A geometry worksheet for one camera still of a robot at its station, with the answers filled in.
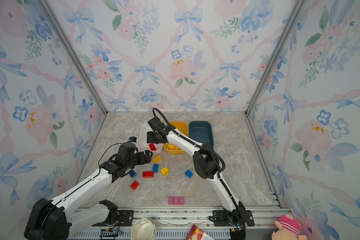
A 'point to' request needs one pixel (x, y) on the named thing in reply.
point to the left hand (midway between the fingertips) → (146, 152)
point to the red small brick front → (134, 185)
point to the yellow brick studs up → (157, 159)
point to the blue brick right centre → (188, 173)
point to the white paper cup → (143, 229)
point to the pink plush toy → (289, 229)
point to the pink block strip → (176, 200)
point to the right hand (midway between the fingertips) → (151, 137)
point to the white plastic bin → (142, 144)
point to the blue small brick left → (132, 173)
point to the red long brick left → (148, 174)
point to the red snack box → (196, 233)
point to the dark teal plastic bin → (201, 132)
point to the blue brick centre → (155, 168)
